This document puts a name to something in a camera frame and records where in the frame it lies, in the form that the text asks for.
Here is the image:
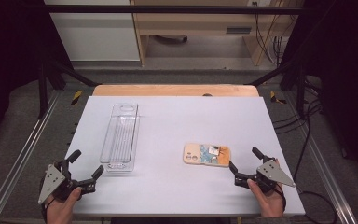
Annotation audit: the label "black metal frame stand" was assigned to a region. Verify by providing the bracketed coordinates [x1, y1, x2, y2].
[244, 60, 308, 119]
[37, 58, 100, 119]

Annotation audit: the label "aluminium rail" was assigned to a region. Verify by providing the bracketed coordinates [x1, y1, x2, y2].
[282, 92, 358, 224]
[0, 89, 62, 224]

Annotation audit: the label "grey desk handle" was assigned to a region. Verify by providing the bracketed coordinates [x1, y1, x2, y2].
[226, 27, 253, 35]

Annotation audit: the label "person's left hand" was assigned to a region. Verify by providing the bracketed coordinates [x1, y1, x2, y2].
[45, 186, 84, 224]

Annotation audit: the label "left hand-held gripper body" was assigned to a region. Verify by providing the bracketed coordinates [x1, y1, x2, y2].
[37, 159, 97, 205]

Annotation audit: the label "light wooden desk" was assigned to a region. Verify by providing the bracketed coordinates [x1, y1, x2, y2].
[130, 0, 306, 67]

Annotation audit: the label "black curtain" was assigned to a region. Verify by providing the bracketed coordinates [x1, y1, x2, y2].
[0, 0, 74, 153]
[281, 0, 358, 181]

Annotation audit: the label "beige patterned phone case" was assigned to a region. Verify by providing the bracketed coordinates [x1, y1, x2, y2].
[182, 143, 232, 168]

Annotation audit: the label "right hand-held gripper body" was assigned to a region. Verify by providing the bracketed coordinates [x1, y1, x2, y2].
[234, 155, 296, 194]

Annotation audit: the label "yellow black tape strip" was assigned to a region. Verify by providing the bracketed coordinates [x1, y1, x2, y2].
[70, 90, 84, 106]
[268, 91, 288, 105]

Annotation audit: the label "hanging desk cables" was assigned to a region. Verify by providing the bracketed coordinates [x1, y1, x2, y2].
[252, 1, 291, 66]

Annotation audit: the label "white cabinet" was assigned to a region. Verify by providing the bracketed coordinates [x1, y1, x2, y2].
[44, 0, 141, 62]

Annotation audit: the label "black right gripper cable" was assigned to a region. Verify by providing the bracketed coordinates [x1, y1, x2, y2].
[274, 183, 287, 213]

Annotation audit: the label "clear plastic packaging tray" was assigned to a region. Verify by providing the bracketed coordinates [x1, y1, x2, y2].
[99, 103, 141, 173]

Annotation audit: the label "black horizontal frame bar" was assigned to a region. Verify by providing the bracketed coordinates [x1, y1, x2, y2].
[27, 4, 306, 15]

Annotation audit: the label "black floor cables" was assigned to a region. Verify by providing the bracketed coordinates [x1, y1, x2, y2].
[272, 76, 339, 224]

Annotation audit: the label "wooden table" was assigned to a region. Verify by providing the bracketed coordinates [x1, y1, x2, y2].
[92, 83, 260, 98]

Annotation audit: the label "person's right hand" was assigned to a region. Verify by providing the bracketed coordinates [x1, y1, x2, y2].
[246, 178, 287, 218]

